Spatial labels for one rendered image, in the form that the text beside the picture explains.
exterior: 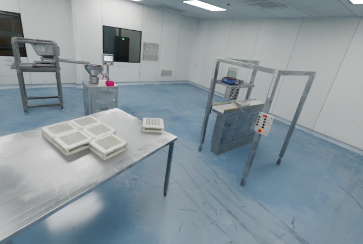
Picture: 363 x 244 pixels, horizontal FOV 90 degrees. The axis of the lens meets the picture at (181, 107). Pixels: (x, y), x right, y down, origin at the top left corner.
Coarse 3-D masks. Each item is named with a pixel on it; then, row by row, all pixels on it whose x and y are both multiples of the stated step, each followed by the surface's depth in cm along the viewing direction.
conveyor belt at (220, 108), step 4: (256, 100) 385; (228, 104) 333; (252, 104) 354; (256, 104) 358; (212, 108) 311; (216, 108) 305; (220, 108) 306; (224, 108) 309; (228, 108) 312; (232, 108) 315; (220, 112) 298
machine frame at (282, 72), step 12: (240, 60) 313; (252, 60) 333; (300, 72) 243; (312, 72) 267; (276, 84) 215; (264, 108) 228; (300, 108) 294; (204, 120) 319; (204, 132) 326; (288, 132) 312; (252, 144) 247; (252, 156) 249
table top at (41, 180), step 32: (128, 128) 208; (0, 160) 137; (32, 160) 141; (64, 160) 146; (96, 160) 151; (128, 160) 156; (0, 192) 112; (32, 192) 115; (64, 192) 118; (0, 224) 95; (32, 224) 99
